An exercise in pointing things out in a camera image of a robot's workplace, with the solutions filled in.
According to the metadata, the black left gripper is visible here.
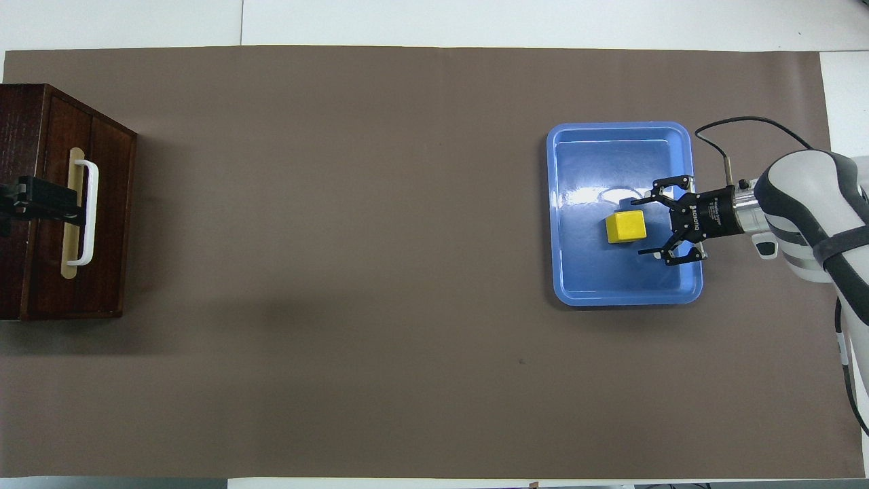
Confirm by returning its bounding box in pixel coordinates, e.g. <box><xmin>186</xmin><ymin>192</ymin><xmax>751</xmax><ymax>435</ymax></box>
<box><xmin>0</xmin><ymin>175</ymin><xmax>87</xmax><ymax>235</ymax></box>

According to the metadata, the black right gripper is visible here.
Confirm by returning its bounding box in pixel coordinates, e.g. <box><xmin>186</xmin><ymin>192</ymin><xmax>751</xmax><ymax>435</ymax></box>
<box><xmin>631</xmin><ymin>175</ymin><xmax>741</xmax><ymax>267</ymax></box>

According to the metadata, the white drawer handle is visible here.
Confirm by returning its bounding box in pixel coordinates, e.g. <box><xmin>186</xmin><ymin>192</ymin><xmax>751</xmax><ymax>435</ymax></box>
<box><xmin>66</xmin><ymin>160</ymin><xmax>100</xmax><ymax>266</ymax></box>

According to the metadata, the yellow cube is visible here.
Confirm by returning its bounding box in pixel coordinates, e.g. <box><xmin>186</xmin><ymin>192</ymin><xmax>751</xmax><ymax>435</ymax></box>
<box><xmin>605</xmin><ymin>209</ymin><xmax>647</xmax><ymax>245</ymax></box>

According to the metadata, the dark wooden cabinet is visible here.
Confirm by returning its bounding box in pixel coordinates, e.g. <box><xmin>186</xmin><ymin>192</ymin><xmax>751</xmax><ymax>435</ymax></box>
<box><xmin>0</xmin><ymin>84</ymin><xmax>138</xmax><ymax>321</ymax></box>

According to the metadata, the blue plastic tray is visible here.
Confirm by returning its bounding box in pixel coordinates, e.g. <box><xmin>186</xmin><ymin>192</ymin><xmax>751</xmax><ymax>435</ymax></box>
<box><xmin>546</xmin><ymin>121</ymin><xmax>704</xmax><ymax>308</ymax></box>

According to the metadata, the brown table mat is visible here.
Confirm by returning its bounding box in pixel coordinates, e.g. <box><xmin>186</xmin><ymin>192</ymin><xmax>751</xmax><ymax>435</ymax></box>
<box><xmin>0</xmin><ymin>45</ymin><xmax>849</xmax><ymax>479</ymax></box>

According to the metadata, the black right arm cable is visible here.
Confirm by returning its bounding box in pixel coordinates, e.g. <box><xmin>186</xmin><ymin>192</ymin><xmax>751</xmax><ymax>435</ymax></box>
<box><xmin>694</xmin><ymin>117</ymin><xmax>815</xmax><ymax>185</ymax></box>

